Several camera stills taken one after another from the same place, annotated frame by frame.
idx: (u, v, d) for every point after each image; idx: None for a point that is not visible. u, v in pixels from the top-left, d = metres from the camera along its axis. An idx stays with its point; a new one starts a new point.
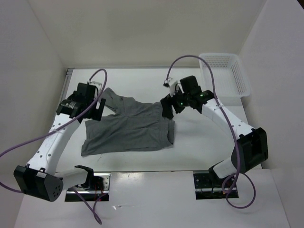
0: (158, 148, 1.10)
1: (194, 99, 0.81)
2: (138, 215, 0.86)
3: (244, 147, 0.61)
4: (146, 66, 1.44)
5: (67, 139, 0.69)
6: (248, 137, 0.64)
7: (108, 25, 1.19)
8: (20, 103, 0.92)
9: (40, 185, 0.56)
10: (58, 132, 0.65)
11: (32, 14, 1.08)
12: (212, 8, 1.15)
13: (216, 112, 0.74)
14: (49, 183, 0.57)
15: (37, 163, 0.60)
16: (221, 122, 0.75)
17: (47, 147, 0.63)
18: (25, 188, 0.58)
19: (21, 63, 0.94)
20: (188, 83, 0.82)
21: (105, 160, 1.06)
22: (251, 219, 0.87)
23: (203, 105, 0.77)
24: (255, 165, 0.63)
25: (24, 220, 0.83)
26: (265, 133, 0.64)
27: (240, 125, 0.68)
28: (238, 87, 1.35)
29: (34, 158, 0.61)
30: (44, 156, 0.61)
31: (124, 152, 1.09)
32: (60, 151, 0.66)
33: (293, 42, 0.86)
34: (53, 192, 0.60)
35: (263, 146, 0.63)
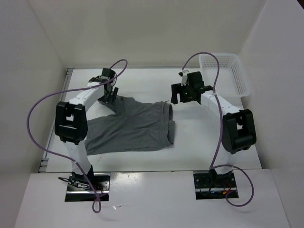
0: (158, 148, 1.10)
1: (195, 92, 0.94)
2: (137, 215, 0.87)
3: (231, 124, 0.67)
4: (146, 66, 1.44)
5: (93, 99, 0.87)
6: (235, 115, 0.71)
7: (108, 26, 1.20)
8: (21, 104, 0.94)
9: (78, 115, 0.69)
10: (91, 89, 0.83)
11: (32, 16, 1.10)
12: (212, 8, 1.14)
13: (211, 99, 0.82)
14: (82, 117, 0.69)
15: (74, 101, 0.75)
16: (214, 108, 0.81)
17: (82, 95, 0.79)
18: (61, 121, 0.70)
19: (21, 65, 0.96)
20: (193, 77, 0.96)
21: (105, 160, 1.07)
22: (251, 220, 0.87)
23: (201, 94, 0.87)
24: (242, 145, 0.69)
25: (25, 219, 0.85)
26: (252, 115, 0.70)
27: (230, 107, 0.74)
28: (238, 87, 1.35)
29: (73, 99, 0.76)
30: (81, 99, 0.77)
31: (124, 152, 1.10)
32: (88, 103, 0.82)
33: (293, 42, 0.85)
34: (83, 131, 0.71)
35: (249, 128, 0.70)
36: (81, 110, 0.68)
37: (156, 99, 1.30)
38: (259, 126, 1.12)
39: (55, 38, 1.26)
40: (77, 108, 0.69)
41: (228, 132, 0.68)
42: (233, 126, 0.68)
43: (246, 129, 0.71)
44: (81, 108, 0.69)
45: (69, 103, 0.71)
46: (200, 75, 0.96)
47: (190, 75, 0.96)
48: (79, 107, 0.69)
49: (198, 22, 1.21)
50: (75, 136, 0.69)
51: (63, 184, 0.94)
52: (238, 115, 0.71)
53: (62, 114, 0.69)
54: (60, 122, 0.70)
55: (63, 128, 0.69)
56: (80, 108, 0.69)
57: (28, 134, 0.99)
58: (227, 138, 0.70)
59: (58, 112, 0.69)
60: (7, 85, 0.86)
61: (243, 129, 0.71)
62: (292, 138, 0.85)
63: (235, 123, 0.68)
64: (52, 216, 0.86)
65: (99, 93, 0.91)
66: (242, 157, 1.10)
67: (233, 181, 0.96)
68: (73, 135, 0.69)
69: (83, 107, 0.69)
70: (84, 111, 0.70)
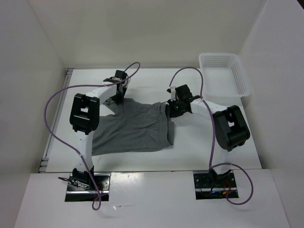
0: (157, 149, 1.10)
1: (185, 103, 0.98)
2: (137, 214, 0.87)
3: (219, 120, 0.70)
4: (146, 67, 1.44)
5: (107, 97, 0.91)
6: (224, 112, 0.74)
7: (109, 26, 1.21)
8: (21, 104, 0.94)
9: (92, 109, 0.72)
10: (106, 86, 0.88)
11: (33, 16, 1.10)
12: (211, 9, 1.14)
13: (200, 105, 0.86)
14: (97, 109, 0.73)
15: (89, 95, 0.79)
16: (204, 112, 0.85)
17: (98, 90, 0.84)
18: (76, 112, 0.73)
19: (21, 66, 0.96)
20: (181, 90, 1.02)
21: (105, 160, 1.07)
22: (250, 220, 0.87)
23: (191, 102, 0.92)
24: (236, 140, 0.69)
25: (26, 219, 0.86)
26: (240, 109, 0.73)
27: (217, 107, 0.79)
28: (238, 87, 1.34)
29: (89, 92, 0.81)
30: (96, 93, 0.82)
31: (124, 153, 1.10)
32: (102, 100, 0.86)
33: (293, 42, 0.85)
34: (94, 123, 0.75)
35: (240, 122, 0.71)
36: (96, 102, 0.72)
37: (156, 100, 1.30)
38: (259, 126, 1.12)
39: (55, 38, 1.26)
40: (92, 100, 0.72)
41: (220, 129, 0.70)
42: (223, 123, 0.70)
43: (237, 125, 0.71)
44: (96, 100, 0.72)
45: (85, 96, 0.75)
46: (187, 87, 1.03)
47: (178, 89, 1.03)
48: (94, 99, 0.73)
49: (198, 23, 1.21)
50: (88, 126, 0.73)
51: (63, 184, 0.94)
52: (227, 112, 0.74)
53: (78, 105, 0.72)
54: (74, 113, 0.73)
55: (77, 118, 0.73)
56: (95, 100, 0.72)
57: (27, 134, 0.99)
58: (221, 136, 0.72)
59: (74, 103, 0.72)
60: (7, 85, 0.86)
61: (235, 126, 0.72)
62: (292, 138, 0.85)
63: (224, 119, 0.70)
64: (52, 216, 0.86)
65: (112, 92, 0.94)
66: (242, 156, 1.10)
67: (233, 181, 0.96)
68: (86, 125, 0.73)
69: (98, 100, 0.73)
70: (99, 104, 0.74)
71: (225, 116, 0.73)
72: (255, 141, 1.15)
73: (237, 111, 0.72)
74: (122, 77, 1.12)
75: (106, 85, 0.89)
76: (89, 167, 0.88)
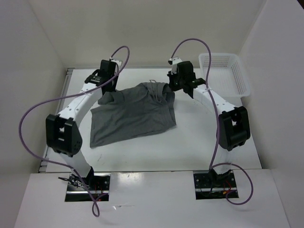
0: (163, 131, 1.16)
1: (187, 85, 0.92)
2: (137, 214, 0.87)
3: (225, 122, 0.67)
4: (146, 66, 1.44)
5: (90, 104, 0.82)
6: (231, 113, 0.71)
7: (108, 26, 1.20)
8: (21, 104, 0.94)
9: (68, 132, 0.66)
10: (86, 94, 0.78)
11: (33, 16, 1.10)
12: (212, 8, 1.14)
13: (204, 94, 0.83)
14: (73, 132, 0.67)
15: (65, 114, 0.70)
16: (208, 103, 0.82)
17: (75, 104, 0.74)
18: (52, 137, 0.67)
19: (21, 66, 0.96)
20: (185, 68, 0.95)
21: (108, 152, 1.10)
22: (251, 220, 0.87)
23: (194, 88, 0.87)
24: (238, 140, 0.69)
25: (25, 219, 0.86)
26: (246, 111, 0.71)
27: (224, 104, 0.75)
28: (238, 87, 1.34)
29: (64, 110, 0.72)
30: (72, 109, 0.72)
31: (124, 152, 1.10)
32: (83, 112, 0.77)
33: (293, 42, 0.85)
34: (74, 146, 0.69)
35: (243, 123, 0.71)
36: (71, 126, 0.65)
37: None
38: (259, 126, 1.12)
39: (55, 38, 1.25)
40: (67, 124, 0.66)
41: (224, 130, 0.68)
42: (229, 124, 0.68)
43: (240, 126, 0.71)
44: (71, 123, 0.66)
45: (59, 117, 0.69)
46: (190, 66, 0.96)
47: (181, 65, 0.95)
48: (70, 122, 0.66)
49: (198, 22, 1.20)
50: (67, 151, 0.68)
51: (63, 184, 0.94)
52: (232, 113, 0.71)
53: (53, 129, 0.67)
54: (51, 137, 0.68)
55: (55, 143, 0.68)
56: (70, 123, 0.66)
57: (27, 134, 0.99)
58: (223, 137, 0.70)
59: (47, 128, 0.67)
60: (7, 85, 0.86)
61: (238, 126, 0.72)
62: (292, 138, 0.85)
63: (230, 121, 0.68)
64: (52, 216, 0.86)
65: (97, 96, 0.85)
66: (243, 157, 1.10)
67: (233, 181, 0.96)
68: (66, 149, 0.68)
69: (74, 123, 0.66)
70: (75, 127, 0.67)
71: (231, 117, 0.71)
72: (255, 141, 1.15)
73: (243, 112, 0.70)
74: (109, 69, 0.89)
75: (86, 93, 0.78)
76: (84, 173, 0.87)
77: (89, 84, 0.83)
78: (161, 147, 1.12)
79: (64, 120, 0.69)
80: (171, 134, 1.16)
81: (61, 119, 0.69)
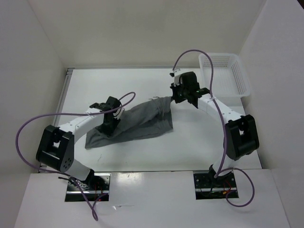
0: (160, 134, 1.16)
1: (191, 95, 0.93)
2: (137, 214, 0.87)
3: (232, 131, 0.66)
4: (146, 66, 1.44)
5: (90, 126, 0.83)
6: (237, 122, 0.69)
7: (109, 26, 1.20)
8: (21, 104, 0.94)
9: (62, 147, 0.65)
10: (89, 115, 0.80)
11: (33, 16, 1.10)
12: (212, 9, 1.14)
13: (210, 104, 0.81)
14: (68, 147, 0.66)
15: (64, 128, 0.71)
16: (214, 113, 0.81)
17: (77, 121, 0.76)
18: (44, 147, 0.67)
19: (21, 65, 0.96)
20: (188, 79, 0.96)
21: (105, 150, 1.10)
22: (251, 220, 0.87)
23: (198, 98, 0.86)
24: (245, 150, 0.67)
25: (25, 219, 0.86)
26: (254, 120, 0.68)
27: (230, 113, 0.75)
28: (238, 87, 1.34)
29: (64, 125, 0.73)
30: (73, 126, 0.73)
31: (125, 152, 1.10)
32: (82, 131, 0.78)
33: (293, 42, 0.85)
34: (64, 163, 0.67)
35: (251, 133, 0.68)
36: (69, 139, 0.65)
37: None
38: (259, 127, 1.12)
39: (55, 38, 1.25)
40: (65, 137, 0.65)
41: (231, 140, 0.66)
42: (235, 133, 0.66)
43: (248, 135, 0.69)
44: (69, 137, 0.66)
45: (58, 128, 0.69)
46: (194, 76, 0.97)
47: (185, 76, 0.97)
48: (67, 135, 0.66)
49: (198, 23, 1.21)
50: (55, 166, 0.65)
51: (63, 184, 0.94)
52: (239, 121, 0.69)
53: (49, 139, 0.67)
54: (42, 148, 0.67)
55: (46, 155, 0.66)
56: (68, 136, 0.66)
57: (28, 134, 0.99)
58: (230, 147, 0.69)
59: (44, 137, 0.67)
60: (7, 85, 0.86)
61: (245, 136, 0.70)
62: (292, 138, 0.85)
63: (236, 130, 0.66)
64: (52, 216, 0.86)
65: (98, 120, 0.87)
66: (242, 157, 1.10)
67: (233, 181, 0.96)
68: (54, 165, 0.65)
69: (71, 137, 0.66)
70: (71, 142, 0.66)
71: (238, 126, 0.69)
72: None
73: (251, 121, 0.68)
74: (114, 104, 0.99)
75: (89, 114, 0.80)
76: (84, 177, 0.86)
77: (93, 109, 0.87)
78: (161, 147, 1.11)
79: (62, 134, 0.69)
80: (171, 134, 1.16)
81: (60, 132, 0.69)
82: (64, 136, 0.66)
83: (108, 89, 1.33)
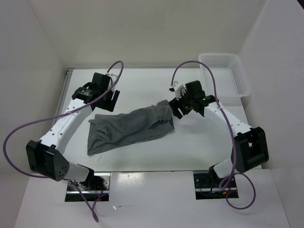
0: (161, 136, 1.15)
1: (197, 103, 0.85)
2: (137, 214, 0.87)
3: (241, 145, 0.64)
4: (146, 66, 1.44)
5: (78, 123, 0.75)
6: (246, 135, 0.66)
7: (109, 26, 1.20)
8: (21, 104, 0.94)
9: (50, 161, 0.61)
10: (71, 114, 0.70)
11: (33, 16, 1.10)
12: (212, 9, 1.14)
13: (217, 113, 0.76)
14: (56, 161, 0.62)
15: (46, 140, 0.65)
16: (222, 124, 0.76)
17: (59, 127, 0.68)
18: (33, 163, 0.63)
19: (21, 65, 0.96)
20: (193, 87, 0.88)
21: (108, 154, 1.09)
22: (251, 220, 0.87)
23: (204, 106, 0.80)
24: (255, 164, 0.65)
25: (25, 219, 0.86)
26: (264, 132, 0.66)
27: (239, 124, 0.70)
28: (238, 87, 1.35)
29: (47, 135, 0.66)
30: (56, 134, 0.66)
31: (125, 152, 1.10)
32: (69, 135, 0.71)
33: (293, 42, 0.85)
34: (59, 171, 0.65)
35: (261, 145, 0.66)
36: (53, 156, 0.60)
37: (156, 100, 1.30)
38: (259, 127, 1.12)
39: (55, 38, 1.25)
40: (49, 153, 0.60)
41: (240, 154, 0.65)
42: (244, 147, 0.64)
43: (257, 147, 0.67)
44: (53, 152, 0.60)
45: (40, 143, 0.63)
46: (198, 84, 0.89)
47: (189, 85, 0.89)
48: (52, 150, 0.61)
49: (198, 23, 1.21)
50: (51, 177, 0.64)
51: (63, 184, 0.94)
52: (249, 134, 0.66)
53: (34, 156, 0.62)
54: (33, 164, 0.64)
55: (38, 168, 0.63)
56: (52, 152, 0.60)
57: (27, 134, 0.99)
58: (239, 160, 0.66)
59: (28, 154, 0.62)
60: (7, 85, 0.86)
61: (254, 147, 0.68)
62: (291, 138, 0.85)
63: (246, 144, 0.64)
64: (52, 216, 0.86)
65: (86, 114, 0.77)
66: None
67: (233, 181, 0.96)
68: (49, 176, 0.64)
69: (56, 152, 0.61)
70: (57, 156, 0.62)
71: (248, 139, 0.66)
72: None
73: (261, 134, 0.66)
74: (101, 81, 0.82)
75: (71, 113, 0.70)
76: (83, 177, 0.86)
77: (77, 99, 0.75)
78: (161, 148, 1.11)
79: (46, 147, 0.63)
80: (171, 134, 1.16)
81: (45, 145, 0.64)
82: (47, 151, 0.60)
83: None
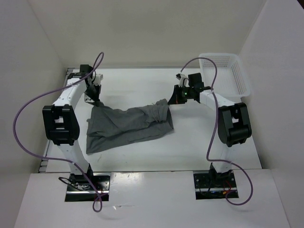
0: (160, 137, 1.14)
1: (195, 92, 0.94)
2: (137, 214, 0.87)
3: (223, 115, 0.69)
4: (146, 66, 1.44)
5: (78, 95, 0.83)
6: (230, 108, 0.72)
7: (108, 25, 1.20)
8: (21, 104, 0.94)
9: (66, 118, 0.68)
10: (73, 85, 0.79)
11: (33, 16, 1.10)
12: (212, 9, 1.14)
13: (209, 96, 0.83)
14: (71, 118, 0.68)
15: (58, 103, 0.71)
16: (212, 105, 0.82)
17: (66, 94, 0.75)
18: (51, 127, 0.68)
19: (21, 65, 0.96)
20: (194, 77, 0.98)
21: (107, 153, 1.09)
22: (251, 220, 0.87)
23: (200, 92, 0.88)
24: (237, 137, 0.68)
25: (25, 219, 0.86)
26: (246, 108, 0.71)
27: (226, 101, 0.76)
28: (238, 87, 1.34)
29: (57, 100, 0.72)
30: (65, 99, 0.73)
31: (123, 149, 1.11)
32: (74, 102, 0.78)
33: (293, 42, 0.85)
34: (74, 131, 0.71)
35: (244, 121, 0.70)
36: (69, 111, 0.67)
37: (156, 100, 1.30)
38: (259, 126, 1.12)
39: (55, 38, 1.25)
40: (65, 109, 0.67)
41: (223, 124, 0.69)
42: (227, 118, 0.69)
43: (241, 122, 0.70)
44: (69, 109, 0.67)
45: (54, 106, 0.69)
46: (200, 75, 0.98)
47: (191, 75, 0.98)
48: (66, 107, 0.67)
49: (198, 22, 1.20)
50: (69, 137, 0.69)
51: (63, 184, 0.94)
52: (233, 109, 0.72)
53: (51, 118, 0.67)
54: (50, 127, 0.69)
55: (55, 131, 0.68)
56: (68, 108, 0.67)
57: (27, 134, 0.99)
58: (222, 129, 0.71)
59: (44, 117, 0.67)
60: (7, 85, 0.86)
61: (239, 123, 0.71)
62: (292, 138, 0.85)
63: (228, 115, 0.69)
64: (53, 215, 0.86)
65: (82, 88, 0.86)
66: (242, 156, 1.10)
67: (233, 181, 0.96)
68: (67, 136, 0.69)
69: (71, 108, 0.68)
70: (72, 111, 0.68)
71: (231, 112, 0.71)
72: (255, 141, 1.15)
73: (244, 109, 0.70)
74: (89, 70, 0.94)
75: (72, 85, 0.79)
76: (84, 171, 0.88)
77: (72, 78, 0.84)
78: (161, 148, 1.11)
79: (60, 109, 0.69)
80: (171, 134, 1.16)
81: (57, 109, 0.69)
82: (63, 109, 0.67)
83: (108, 89, 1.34)
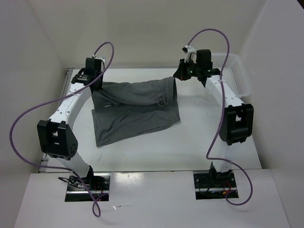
0: (168, 127, 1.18)
1: (202, 73, 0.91)
2: (137, 215, 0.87)
3: (229, 115, 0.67)
4: (146, 66, 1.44)
5: (80, 106, 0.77)
6: (236, 109, 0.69)
7: (108, 25, 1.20)
8: (21, 104, 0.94)
9: (61, 137, 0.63)
10: (74, 95, 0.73)
11: (33, 16, 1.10)
12: (212, 9, 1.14)
13: (217, 86, 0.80)
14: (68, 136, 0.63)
15: (55, 118, 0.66)
16: (218, 96, 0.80)
17: (65, 106, 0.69)
18: (46, 142, 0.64)
19: (21, 65, 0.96)
20: (203, 57, 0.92)
21: (108, 149, 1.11)
22: (250, 221, 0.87)
23: (207, 78, 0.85)
24: (239, 135, 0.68)
25: (25, 219, 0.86)
26: (253, 109, 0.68)
27: (233, 98, 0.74)
28: (238, 88, 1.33)
29: (54, 114, 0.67)
30: (63, 112, 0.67)
31: (132, 139, 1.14)
32: (74, 114, 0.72)
33: (293, 42, 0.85)
34: (70, 148, 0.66)
35: (247, 121, 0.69)
36: (65, 129, 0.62)
37: None
38: (259, 126, 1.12)
39: (55, 38, 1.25)
40: (60, 127, 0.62)
41: (227, 123, 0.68)
42: (232, 117, 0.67)
43: (243, 122, 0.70)
44: (65, 127, 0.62)
45: (50, 121, 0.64)
46: (209, 54, 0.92)
47: (200, 52, 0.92)
48: (62, 125, 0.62)
49: (199, 22, 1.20)
50: (63, 154, 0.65)
51: (63, 184, 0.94)
52: (238, 109, 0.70)
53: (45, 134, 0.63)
54: (44, 142, 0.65)
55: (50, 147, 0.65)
56: (63, 127, 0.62)
57: (27, 134, 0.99)
58: (224, 128, 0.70)
59: (38, 132, 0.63)
60: (7, 86, 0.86)
61: (241, 122, 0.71)
62: (291, 138, 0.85)
63: (233, 115, 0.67)
64: (53, 215, 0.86)
65: (85, 96, 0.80)
66: (242, 156, 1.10)
67: (233, 181, 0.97)
68: (61, 153, 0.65)
69: (67, 126, 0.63)
70: (68, 131, 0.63)
71: (236, 112, 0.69)
72: (255, 141, 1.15)
73: (250, 109, 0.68)
74: (95, 66, 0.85)
75: (73, 94, 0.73)
76: (83, 174, 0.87)
77: (76, 84, 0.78)
78: (161, 148, 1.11)
79: (56, 126, 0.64)
80: (171, 133, 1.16)
81: (53, 125, 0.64)
82: (59, 127, 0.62)
83: None
